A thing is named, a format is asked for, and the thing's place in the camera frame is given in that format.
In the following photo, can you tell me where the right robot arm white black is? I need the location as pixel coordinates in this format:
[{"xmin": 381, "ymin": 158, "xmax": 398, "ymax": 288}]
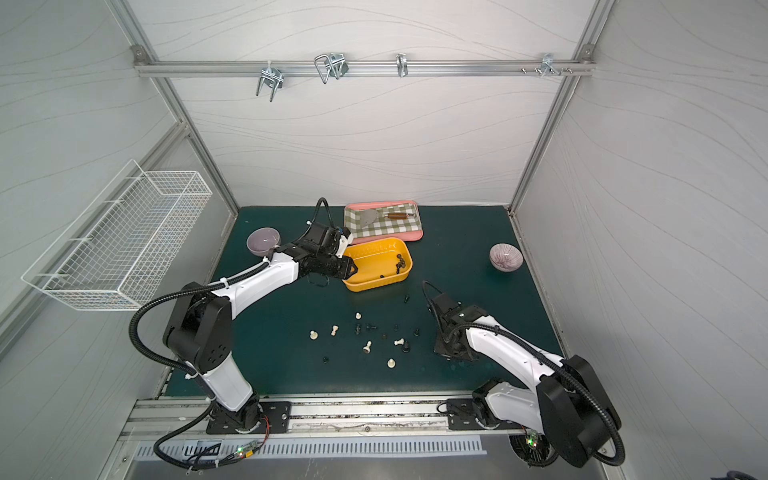
[{"xmin": 422, "ymin": 281, "xmax": 626, "ymax": 468}]

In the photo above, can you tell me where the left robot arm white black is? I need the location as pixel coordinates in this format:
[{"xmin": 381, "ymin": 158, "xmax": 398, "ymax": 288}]
[{"xmin": 128, "ymin": 219, "xmax": 358, "ymax": 472}]

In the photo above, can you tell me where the yellow plastic storage box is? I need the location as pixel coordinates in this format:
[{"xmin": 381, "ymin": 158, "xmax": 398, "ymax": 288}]
[{"xmin": 344, "ymin": 237, "xmax": 413, "ymax": 293}]

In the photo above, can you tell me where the purple bowl left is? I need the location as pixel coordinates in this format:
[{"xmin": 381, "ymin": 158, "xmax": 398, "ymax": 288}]
[{"xmin": 246, "ymin": 227, "xmax": 281, "ymax": 257}]

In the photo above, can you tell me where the pink tray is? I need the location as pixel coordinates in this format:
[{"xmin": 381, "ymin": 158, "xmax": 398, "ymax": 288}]
[{"xmin": 344, "ymin": 201, "xmax": 424, "ymax": 244}]

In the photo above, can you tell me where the green checkered cloth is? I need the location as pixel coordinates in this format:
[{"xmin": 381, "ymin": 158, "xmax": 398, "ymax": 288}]
[{"xmin": 344, "ymin": 202, "xmax": 422, "ymax": 238}]

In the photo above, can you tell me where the pink patterned bowl right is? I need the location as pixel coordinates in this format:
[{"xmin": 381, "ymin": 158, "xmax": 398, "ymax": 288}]
[{"xmin": 489, "ymin": 243, "xmax": 524, "ymax": 273}]

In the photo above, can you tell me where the metal u-bolt clamp left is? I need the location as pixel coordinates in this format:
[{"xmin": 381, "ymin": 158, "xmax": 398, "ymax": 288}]
[{"xmin": 255, "ymin": 64, "xmax": 284, "ymax": 102}]

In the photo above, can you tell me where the metal u-bolt clamp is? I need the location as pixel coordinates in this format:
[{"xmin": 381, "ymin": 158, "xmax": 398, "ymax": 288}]
[
  {"xmin": 255, "ymin": 64, "xmax": 284, "ymax": 102},
  {"xmin": 313, "ymin": 53, "xmax": 349, "ymax": 84}
]

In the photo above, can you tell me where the metal u-bolt clamp middle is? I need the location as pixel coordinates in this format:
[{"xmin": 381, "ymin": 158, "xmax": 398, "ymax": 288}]
[{"xmin": 313, "ymin": 53, "xmax": 349, "ymax": 84}]

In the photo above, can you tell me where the metal hook clamp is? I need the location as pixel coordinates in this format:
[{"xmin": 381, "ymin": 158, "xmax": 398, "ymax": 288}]
[{"xmin": 395, "ymin": 53, "xmax": 408, "ymax": 78}]

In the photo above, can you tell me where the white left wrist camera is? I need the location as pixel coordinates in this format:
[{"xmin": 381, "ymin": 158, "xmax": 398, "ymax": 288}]
[{"xmin": 335, "ymin": 233, "xmax": 354, "ymax": 258}]

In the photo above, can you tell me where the spatula with wooden handle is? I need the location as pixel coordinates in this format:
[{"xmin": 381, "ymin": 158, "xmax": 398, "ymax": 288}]
[{"xmin": 360, "ymin": 209, "xmax": 415, "ymax": 227}]

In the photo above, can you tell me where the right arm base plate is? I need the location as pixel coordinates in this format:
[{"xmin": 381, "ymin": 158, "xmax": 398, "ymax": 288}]
[{"xmin": 436, "ymin": 398, "xmax": 499, "ymax": 431}]

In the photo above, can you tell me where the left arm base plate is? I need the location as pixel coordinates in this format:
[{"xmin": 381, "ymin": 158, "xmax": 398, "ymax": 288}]
[{"xmin": 206, "ymin": 401, "xmax": 292, "ymax": 435}]

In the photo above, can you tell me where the white wire basket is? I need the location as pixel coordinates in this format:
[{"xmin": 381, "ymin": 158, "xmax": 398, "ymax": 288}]
[{"xmin": 21, "ymin": 160, "xmax": 212, "ymax": 311}]

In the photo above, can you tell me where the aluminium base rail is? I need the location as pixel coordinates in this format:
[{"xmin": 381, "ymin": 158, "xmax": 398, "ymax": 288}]
[{"xmin": 119, "ymin": 392, "xmax": 604, "ymax": 442}]

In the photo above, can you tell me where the aluminium crossbar rail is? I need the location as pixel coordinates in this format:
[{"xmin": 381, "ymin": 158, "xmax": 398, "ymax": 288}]
[{"xmin": 134, "ymin": 57, "xmax": 597, "ymax": 79}]

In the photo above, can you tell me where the metal bracket right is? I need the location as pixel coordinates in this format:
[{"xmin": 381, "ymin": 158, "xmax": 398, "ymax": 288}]
[{"xmin": 520, "ymin": 53, "xmax": 572, "ymax": 78}]

